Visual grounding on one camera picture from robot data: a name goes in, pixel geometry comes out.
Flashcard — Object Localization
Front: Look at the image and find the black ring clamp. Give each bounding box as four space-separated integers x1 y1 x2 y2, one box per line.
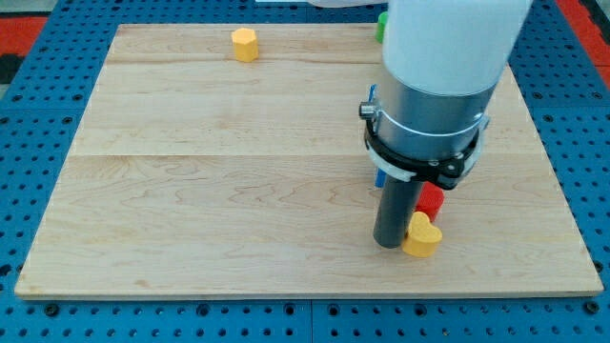
364 120 484 191

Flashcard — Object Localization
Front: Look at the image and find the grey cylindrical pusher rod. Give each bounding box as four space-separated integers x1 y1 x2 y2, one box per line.
373 175 423 249

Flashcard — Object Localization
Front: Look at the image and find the yellow hexagon block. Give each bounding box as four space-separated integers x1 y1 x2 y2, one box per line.
231 28 258 63

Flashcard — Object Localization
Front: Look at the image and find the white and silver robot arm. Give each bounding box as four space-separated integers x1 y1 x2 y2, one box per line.
367 0 532 161

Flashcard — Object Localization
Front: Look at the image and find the green block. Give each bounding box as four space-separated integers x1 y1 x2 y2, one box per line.
375 11 389 44

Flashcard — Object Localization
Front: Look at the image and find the red block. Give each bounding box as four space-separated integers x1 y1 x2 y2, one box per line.
416 182 445 222

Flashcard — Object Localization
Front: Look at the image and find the yellow heart block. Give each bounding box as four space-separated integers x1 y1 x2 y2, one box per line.
401 212 443 258

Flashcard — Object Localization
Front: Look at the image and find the blue cube block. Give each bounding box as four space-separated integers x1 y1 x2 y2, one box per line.
375 168 386 188

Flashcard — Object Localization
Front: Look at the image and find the light wooden board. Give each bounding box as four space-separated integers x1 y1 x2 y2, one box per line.
14 24 603 300

